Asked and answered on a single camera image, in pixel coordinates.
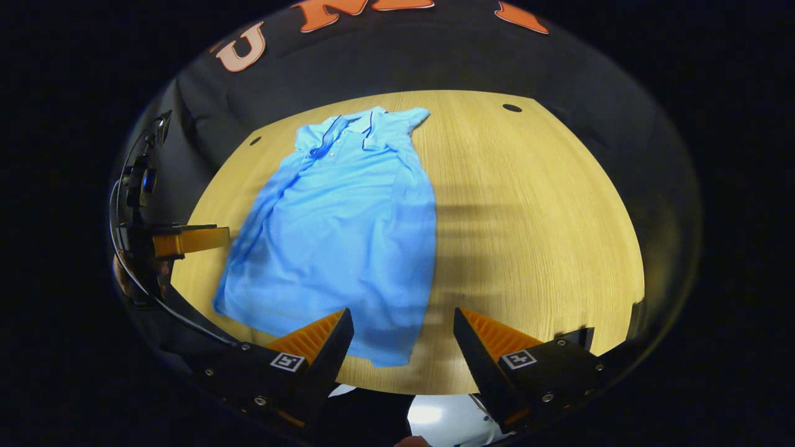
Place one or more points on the person's dark clothing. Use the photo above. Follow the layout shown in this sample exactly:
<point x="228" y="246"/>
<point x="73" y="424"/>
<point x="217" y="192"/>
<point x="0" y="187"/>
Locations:
<point x="366" y="416"/>

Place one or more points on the black backdrop cloth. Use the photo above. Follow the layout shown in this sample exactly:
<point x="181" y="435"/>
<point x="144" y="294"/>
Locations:
<point x="435" y="56"/>

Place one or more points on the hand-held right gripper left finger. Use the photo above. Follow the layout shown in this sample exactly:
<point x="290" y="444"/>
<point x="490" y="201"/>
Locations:
<point x="332" y="360"/>

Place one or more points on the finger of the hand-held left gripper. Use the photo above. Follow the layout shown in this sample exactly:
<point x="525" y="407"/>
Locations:
<point x="192" y="240"/>

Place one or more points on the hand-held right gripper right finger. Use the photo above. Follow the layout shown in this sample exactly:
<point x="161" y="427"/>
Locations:
<point x="475" y="366"/>

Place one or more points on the light blue T-shirt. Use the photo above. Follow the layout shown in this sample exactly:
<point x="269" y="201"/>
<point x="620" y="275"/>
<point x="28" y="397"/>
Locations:
<point x="348" y="236"/>

